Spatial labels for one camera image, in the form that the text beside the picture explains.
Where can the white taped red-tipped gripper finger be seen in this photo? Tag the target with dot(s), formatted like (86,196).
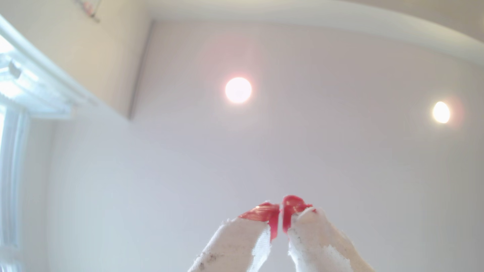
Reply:
(319,245)
(236,245)

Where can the round ceiling light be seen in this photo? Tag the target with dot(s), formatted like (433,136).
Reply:
(238,90)
(441,112)

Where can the white window frame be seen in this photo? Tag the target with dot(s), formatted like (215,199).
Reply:
(15,151)

